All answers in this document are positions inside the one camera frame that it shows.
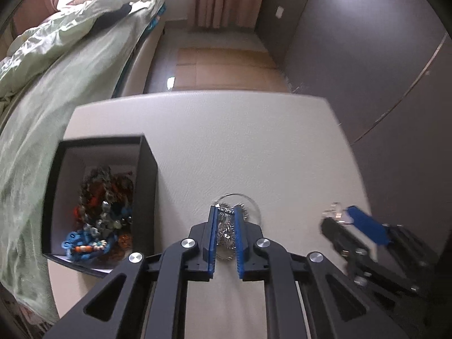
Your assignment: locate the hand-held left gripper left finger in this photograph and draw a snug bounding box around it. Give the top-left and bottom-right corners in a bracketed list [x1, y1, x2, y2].
[42, 205, 217, 339]

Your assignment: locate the light green bed sheet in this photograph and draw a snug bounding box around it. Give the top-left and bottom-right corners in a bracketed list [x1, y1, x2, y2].
[0, 5, 166, 325]

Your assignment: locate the white square table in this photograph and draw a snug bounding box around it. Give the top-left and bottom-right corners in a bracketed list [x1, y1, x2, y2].
[46, 91, 373, 339]

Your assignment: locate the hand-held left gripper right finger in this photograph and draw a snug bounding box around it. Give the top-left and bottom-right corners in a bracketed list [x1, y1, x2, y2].
[234, 205, 408, 339]

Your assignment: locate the light green duvet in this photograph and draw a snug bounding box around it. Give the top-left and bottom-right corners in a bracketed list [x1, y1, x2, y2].
[0, 0, 165, 101]

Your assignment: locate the blue cartoon mattress cover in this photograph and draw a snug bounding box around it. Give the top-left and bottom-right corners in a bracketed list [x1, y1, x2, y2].
[146, 2, 166, 34]

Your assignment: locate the thin silver bangle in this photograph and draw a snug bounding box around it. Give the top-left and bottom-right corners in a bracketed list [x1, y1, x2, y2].
[215, 192, 262, 226]

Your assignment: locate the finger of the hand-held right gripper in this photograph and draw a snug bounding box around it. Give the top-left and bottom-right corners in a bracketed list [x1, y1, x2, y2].
[320, 215, 371, 258]
[347, 205, 392, 247]

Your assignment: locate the small silver jewelry piece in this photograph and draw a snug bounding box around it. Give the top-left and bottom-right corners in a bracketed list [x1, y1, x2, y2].
[323, 202, 348, 224]

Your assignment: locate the flat cardboard sheet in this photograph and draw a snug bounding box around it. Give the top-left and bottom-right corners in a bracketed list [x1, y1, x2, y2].
[175, 47, 292, 92]

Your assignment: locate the pile of beaded jewelry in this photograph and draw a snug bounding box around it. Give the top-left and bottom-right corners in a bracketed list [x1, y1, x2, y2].
[62, 165, 135, 262]

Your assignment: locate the black box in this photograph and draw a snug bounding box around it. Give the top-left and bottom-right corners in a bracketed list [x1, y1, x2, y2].
[41, 134, 158, 279]

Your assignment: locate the black cloth item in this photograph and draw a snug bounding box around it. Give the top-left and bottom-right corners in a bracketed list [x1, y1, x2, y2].
[95, 3, 133, 31]

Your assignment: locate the silver chain necklace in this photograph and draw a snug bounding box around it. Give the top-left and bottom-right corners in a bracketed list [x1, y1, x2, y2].
[214, 201, 249, 261]

